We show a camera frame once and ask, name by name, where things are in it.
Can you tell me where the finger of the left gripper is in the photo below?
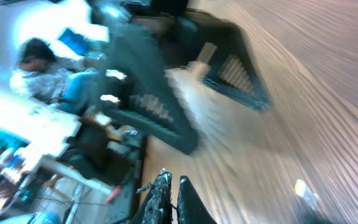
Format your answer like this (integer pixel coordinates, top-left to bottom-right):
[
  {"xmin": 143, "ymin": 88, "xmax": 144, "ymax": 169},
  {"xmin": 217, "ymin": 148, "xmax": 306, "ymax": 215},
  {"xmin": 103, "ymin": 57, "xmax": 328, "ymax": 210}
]
[
  {"xmin": 199, "ymin": 19, "xmax": 271, "ymax": 111},
  {"xmin": 101, "ymin": 37, "xmax": 198, "ymax": 154}
]

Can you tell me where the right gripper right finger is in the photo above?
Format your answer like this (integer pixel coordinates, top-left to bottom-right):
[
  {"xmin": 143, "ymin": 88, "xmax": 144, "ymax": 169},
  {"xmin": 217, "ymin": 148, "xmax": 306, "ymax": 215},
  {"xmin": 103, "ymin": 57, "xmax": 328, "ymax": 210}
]
[{"xmin": 177, "ymin": 175, "xmax": 217, "ymax": 224}]

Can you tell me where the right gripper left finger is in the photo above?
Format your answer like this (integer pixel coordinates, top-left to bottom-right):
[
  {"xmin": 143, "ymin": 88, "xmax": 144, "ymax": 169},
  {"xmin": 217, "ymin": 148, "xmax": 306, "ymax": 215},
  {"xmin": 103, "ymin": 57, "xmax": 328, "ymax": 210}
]
[{"xmin": 129, "ymin": 169, "xmax": 173, "ymax": 224}]

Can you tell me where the white desk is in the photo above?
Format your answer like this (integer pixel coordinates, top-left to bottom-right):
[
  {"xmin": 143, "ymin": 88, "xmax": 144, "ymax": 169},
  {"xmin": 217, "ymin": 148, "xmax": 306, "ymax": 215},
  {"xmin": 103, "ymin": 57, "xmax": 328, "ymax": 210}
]
[{"xmin": 0, "ymin": 85, "xmax": 81, "ymax": 157}]

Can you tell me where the seated person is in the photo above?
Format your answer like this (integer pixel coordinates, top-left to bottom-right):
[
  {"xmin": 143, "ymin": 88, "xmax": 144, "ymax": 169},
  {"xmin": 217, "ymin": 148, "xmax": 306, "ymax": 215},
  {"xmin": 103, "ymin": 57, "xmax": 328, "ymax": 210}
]
[{"xmin": 9, "ymin": 38, "xmax": 98, "ymax": 116}]

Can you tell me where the black USB-A to C cable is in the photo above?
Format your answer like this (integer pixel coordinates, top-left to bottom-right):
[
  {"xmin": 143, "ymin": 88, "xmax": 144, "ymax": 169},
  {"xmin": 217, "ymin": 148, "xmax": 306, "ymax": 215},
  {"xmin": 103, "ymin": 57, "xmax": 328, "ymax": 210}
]
[{"xmin": 294, "ymin": 179, "xmax": 333, "ymax": 224}]

